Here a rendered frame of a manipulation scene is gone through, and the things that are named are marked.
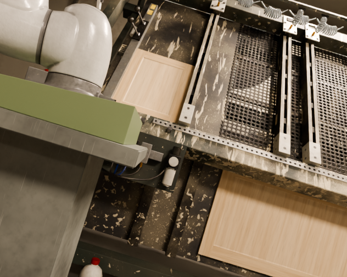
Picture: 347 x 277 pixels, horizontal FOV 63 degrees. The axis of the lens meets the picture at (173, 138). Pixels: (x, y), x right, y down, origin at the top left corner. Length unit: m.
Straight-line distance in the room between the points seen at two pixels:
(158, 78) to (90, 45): 0.89
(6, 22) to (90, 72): 0.23
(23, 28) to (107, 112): 0.32
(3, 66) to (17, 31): 3.65
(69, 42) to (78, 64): 0.06
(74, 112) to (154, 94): 0.97
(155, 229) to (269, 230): 0.65
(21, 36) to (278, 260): 1.64
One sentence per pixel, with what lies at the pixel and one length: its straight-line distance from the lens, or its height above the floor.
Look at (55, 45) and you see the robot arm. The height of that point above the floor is 0.94.
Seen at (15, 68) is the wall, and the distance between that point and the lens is 4.42.
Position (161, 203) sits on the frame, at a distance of 1.69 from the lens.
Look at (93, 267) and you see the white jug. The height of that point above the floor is 0.17.
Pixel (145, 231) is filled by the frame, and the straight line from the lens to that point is 1.73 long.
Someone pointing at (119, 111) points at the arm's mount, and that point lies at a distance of 0.66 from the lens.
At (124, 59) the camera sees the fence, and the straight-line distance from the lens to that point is 1.74.
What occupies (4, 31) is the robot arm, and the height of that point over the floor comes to 0.93.
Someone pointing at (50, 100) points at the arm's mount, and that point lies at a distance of 0.70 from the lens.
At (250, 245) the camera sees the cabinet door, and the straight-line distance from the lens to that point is 1.79.
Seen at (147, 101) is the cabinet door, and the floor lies 0.98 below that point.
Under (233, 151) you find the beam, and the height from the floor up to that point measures 0.85.
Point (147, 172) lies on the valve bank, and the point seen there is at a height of 0.63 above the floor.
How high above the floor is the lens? 0.77
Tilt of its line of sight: 2 degrees up
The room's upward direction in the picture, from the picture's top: 17 degrees clockwise
